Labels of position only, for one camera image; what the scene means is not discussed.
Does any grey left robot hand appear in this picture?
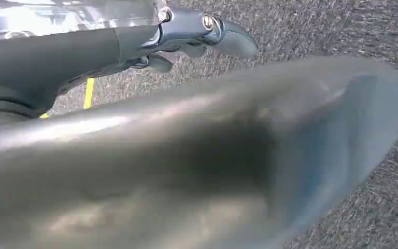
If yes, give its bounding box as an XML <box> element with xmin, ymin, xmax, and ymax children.
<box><xmin>0</xmin><ymin>0</ymin><xmax>398</xmax><ymax>249</ymax></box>

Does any ribbed grey left arm sleeve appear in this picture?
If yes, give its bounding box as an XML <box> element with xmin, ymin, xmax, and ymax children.
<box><xmin>0</xmin><ymin>82</ymin><xmax>47</xmax><ymax>129</ymax></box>

